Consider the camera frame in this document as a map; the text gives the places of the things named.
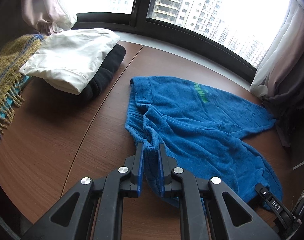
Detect blue sweatpants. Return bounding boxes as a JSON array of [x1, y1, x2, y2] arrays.
[[125, 76, 283, 202]]

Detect dark grey curtain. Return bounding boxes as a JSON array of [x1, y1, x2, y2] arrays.
[[262, 57, 304, 147]]

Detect black folded garment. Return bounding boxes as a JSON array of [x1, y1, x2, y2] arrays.
[[79, 44, 126, 101]]

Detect white folded garment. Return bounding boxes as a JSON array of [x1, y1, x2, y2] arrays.
[[19, 28, 121, 95]]

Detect white sheer curtain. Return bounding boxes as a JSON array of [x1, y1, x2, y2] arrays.
[[250, 0, 304, 98]]

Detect teal cloth under scarf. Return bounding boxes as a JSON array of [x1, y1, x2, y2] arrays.
[[0, 75, 32, 119]]

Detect mustard plaid fringed scarf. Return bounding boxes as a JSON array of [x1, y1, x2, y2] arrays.
[[0, 34, 47, 141]]

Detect pink left curtain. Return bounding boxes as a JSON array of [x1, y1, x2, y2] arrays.
[[21, 0, 77, 35]]

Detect black window frame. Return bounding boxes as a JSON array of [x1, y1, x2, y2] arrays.
[[73, 0, 256, 83]]

